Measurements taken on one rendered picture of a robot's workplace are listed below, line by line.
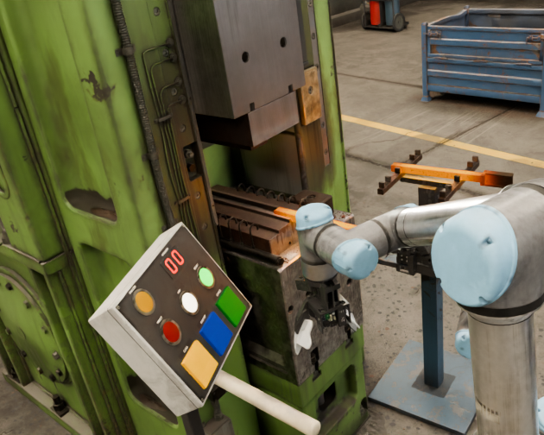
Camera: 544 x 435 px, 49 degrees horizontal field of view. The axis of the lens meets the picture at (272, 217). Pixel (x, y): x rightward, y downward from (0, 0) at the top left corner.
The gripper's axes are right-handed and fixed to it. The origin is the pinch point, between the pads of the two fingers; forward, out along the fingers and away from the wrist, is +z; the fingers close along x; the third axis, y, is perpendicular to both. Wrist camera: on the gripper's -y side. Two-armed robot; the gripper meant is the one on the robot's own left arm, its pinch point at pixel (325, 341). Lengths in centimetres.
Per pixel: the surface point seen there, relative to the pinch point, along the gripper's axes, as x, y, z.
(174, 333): -32.1, -2.7, -14.8
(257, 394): -12.7, -22.7, 29.4
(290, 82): 21, -52, -46
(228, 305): -17.3, -14.5, -8.3
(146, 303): -35.7, -5.3, -22.5
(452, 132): 251, -277, 94
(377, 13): 430, -675, 71
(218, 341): -23.2, -5.6, -6.6
